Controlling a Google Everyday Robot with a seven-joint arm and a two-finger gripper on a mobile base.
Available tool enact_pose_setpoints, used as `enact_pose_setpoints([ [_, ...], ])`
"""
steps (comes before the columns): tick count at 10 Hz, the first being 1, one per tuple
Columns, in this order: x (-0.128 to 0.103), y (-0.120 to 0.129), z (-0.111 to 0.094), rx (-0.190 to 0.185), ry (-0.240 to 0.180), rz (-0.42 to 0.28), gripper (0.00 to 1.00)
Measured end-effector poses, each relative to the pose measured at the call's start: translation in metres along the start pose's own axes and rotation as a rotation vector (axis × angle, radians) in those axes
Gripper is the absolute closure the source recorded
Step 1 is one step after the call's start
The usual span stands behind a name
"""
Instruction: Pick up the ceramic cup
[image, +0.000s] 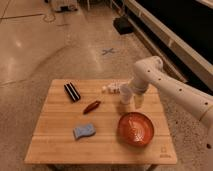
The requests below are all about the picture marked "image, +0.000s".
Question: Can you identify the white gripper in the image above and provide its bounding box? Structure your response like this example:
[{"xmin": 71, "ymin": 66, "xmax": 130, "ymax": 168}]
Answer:
[{"xmin": 130, "ymin": 78, "xmax": 148, "ymax": 109}]

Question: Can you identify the white ceramic cup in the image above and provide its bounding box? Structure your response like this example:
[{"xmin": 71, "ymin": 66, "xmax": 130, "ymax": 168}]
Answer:
[{"xmin": 119, "ymin": 84, "xmax": 132, "ymax": 104}]

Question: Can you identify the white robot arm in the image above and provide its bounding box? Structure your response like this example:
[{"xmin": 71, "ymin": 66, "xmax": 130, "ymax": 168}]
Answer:
[{"xmin": 130, "ymin": 56, "xmax": 213, "ymax": 149}]

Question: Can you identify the red ribbed bowl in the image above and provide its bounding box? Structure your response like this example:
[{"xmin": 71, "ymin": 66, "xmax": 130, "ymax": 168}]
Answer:
[{"xmin": 117, "ymin": 112, "xmax": 154, "ymax": 147}]

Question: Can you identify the red-brown elongated utensil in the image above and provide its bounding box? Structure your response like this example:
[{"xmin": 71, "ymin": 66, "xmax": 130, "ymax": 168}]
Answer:
[{"xmin": 83, "ymin": 100, "xmax": 101, "ymax": 114}]

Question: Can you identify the black striped box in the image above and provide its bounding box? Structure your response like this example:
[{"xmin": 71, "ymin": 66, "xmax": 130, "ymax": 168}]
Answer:
[{"xmin": 64, "ymin": 83, "xmax": 81, "ymax": 102}]

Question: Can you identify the wooden table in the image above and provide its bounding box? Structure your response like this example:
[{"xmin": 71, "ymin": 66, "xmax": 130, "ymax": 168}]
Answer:
[{"xmin": 25, "ymin": 79, "xmax": 177, "ymax": 165}]

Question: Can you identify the blue sponge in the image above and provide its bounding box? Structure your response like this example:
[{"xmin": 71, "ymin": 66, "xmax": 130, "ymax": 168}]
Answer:
[{"xmin": 73, "ymin": 123, "xmax": 96, "ymax": 140}]

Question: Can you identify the black floor mat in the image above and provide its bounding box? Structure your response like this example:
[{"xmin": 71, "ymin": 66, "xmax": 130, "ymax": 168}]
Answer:
[{"xmin": 113, "ymin": 17, "xmax": 133, "ymax": 35}]

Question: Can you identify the grey equipment on floor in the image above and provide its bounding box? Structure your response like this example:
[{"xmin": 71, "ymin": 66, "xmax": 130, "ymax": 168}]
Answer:
[{"xmin": 45, "ymin": 0, "xmax": 80, "ymax": 13}]

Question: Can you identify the white ledge rail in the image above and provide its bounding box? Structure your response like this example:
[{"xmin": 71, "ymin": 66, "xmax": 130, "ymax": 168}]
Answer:
[{"xmin": 123, "ymin": 0, "xmax": 213, "ymax": 94}]

